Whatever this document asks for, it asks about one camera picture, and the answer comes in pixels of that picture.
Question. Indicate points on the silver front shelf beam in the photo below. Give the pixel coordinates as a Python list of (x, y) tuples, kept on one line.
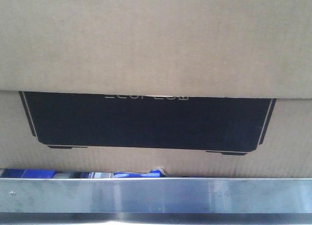
[(159, 201)]

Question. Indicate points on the brown cardboard box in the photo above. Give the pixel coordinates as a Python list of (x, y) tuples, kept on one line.
[(212, 48)]

